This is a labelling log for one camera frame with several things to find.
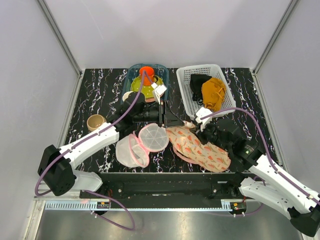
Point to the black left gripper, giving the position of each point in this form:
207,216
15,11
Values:
169,119

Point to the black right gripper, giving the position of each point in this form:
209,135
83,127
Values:
200,134

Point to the floral mesh laundry bag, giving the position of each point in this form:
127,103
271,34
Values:
189,148

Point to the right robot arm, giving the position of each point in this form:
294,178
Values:
261,178

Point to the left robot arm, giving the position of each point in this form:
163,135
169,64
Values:
58,166

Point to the mustard yellow bra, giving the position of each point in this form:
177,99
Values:
213,94

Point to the black bra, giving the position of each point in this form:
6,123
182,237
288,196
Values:
196,82

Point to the white pink-trimmed laundry bag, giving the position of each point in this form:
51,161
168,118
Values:
133,150

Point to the pink plate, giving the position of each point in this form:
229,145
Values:
147,92

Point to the light green mug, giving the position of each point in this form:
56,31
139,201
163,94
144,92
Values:
128,95

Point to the white plastic perforated basket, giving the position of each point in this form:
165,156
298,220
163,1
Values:
183,77

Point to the orange mug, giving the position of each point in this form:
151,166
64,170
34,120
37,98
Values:
147,74

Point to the teal transparent plastic bin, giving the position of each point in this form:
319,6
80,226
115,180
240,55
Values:
132,81

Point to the beige ceramic cup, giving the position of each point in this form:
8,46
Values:
94,122

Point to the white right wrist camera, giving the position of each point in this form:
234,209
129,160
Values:
203,117

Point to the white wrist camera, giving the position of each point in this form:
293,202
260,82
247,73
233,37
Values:
158,91
203,117

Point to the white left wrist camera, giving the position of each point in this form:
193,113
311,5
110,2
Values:
158,91

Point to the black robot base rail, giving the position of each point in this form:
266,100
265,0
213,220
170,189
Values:
171,190

